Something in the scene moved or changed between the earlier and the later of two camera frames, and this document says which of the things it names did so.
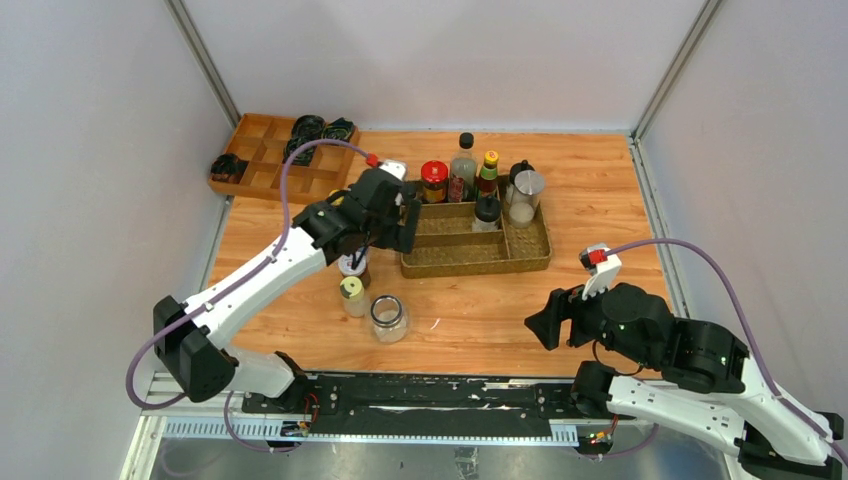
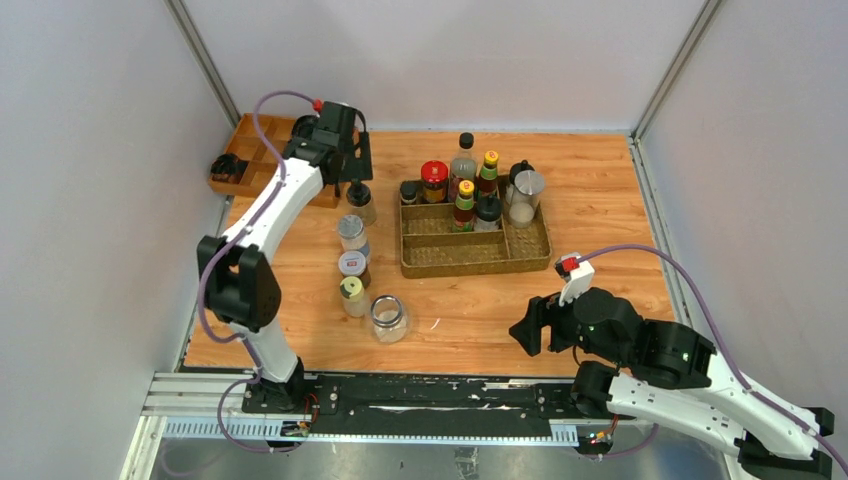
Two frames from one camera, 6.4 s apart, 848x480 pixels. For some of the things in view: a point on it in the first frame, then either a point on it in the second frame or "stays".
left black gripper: (401, 237) -> (359, 168)
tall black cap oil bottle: (463, 171) stays
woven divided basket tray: (446, 244) stays
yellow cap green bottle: (337, 198) -> (463, 214)
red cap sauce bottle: (434, 176) stays
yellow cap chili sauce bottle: (487, 180) stays
